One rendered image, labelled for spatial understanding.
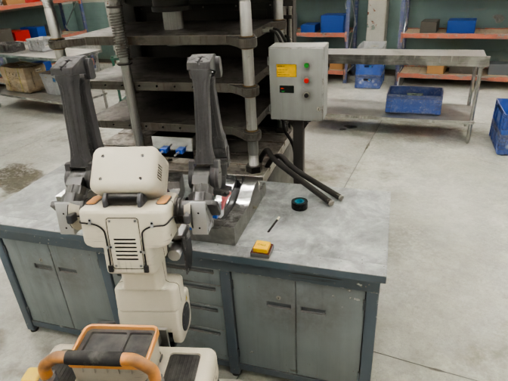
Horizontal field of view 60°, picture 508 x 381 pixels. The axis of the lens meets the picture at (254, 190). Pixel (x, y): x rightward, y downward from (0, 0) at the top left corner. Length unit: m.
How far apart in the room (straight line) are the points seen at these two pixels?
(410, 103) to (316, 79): 3.02
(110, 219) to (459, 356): 1.95
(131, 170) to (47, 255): 1.23
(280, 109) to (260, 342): 1.24
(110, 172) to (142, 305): 0.49
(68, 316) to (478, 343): 2.24
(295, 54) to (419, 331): 1.66
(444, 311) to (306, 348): 1.03
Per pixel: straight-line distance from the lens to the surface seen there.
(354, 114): 5.31
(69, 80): 1.55
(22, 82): 7.84
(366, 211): 2.14
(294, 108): 2.48
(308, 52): 2.40
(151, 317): 1.64
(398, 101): 5.34
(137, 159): 1.37
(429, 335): 2.72
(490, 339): 2.80
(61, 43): 2.88
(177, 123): 2.70
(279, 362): 2.28
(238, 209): 1.99
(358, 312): 1.96
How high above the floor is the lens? 1.87
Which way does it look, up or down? 27 degrees down
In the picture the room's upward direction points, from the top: 3 degrees counter-clockwise
